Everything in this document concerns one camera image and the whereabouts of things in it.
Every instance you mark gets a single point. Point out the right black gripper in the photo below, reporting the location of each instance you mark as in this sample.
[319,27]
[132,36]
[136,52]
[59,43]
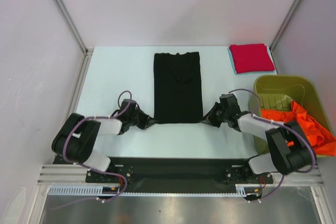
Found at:
[213,117]

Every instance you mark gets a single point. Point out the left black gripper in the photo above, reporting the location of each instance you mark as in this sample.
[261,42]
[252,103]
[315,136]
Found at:
[147,120]

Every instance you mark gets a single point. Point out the black t shirt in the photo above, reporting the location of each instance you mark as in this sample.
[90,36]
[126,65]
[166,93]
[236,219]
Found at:
[177,88]

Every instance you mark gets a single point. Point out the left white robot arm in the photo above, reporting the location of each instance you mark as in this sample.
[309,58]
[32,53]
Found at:
[76,139]

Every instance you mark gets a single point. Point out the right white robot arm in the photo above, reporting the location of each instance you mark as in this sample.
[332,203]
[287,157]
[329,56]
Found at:
[289,149]

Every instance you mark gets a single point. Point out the olive green plastic basket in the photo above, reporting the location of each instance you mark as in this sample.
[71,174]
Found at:
[276,93]

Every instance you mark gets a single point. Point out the folded red t shirt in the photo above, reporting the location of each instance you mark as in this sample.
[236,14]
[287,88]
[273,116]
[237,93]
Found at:
[252,57]

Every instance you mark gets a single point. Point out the orange t shirt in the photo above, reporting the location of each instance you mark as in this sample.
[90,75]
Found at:
[321,139]

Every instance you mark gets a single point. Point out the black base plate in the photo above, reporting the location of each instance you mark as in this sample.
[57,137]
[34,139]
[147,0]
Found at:
[180,175]

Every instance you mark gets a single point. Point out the left aluminium corner post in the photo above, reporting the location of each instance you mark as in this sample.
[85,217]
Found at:
[60,5]

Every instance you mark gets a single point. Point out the aluminium corner post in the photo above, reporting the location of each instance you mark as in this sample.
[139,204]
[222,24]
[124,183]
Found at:
[289,15]
[60,5]

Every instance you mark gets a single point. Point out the right aluminium corner post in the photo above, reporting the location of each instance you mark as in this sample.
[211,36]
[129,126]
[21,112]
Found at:
[289,15]

